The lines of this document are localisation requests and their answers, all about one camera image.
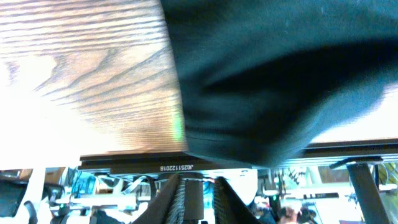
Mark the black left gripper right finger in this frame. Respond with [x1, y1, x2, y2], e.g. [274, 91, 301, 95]
[213, 177, 261, 224]

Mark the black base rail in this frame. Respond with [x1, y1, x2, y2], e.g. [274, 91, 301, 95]
[78, 139, 397, 175]

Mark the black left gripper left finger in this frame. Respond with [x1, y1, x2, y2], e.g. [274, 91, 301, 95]
[132, 174, 181, 224]

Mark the black t-shirt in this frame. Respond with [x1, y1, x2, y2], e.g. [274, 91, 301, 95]
[161, 0, 397, 166]

